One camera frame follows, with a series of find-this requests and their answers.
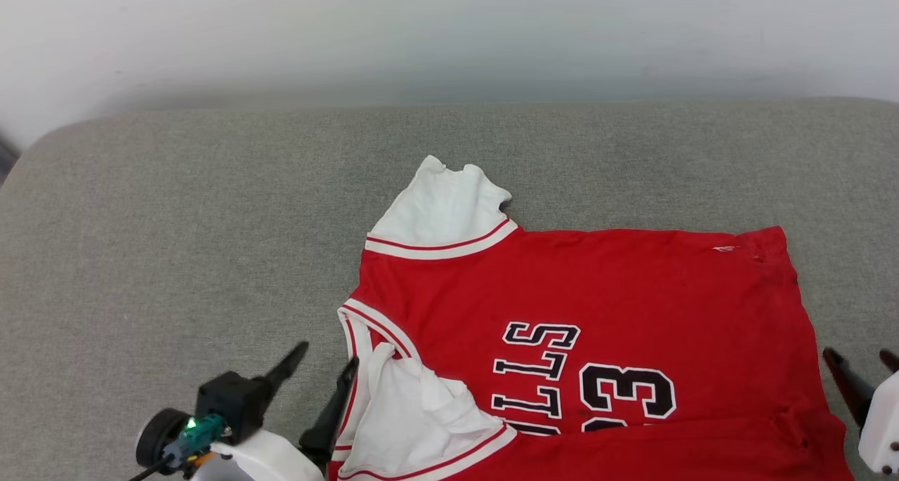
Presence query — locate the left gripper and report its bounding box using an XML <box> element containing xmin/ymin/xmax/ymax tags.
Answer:
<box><xmin>188</xmin><ymin>341</ymin><xmax>360</xmax><ymax>481</ymax></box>

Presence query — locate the red Bulls basketball jersey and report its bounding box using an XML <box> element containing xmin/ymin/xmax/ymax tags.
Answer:
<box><xmin>329</xmin><ymin>155</ymin><xmax>855</xmax><ymax>481</ymax></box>

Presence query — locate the teal camera cable connector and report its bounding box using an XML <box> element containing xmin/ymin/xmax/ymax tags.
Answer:
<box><xmin>165</xmin><ymin>414</ymin><xmax>227</xmax><ymax>468</ymax></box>

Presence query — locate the black camera cable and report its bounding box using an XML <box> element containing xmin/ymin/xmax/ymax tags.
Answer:
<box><xmin>126</xmin><ymin>459</ymin><xmax>176</xmax><ymax>481</ymax></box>

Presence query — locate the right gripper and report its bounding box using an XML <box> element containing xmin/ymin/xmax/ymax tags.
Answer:
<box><xmin>822</xmin><ymin>347</ymin><xmax>899</xmax><ymax>477</ymax></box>

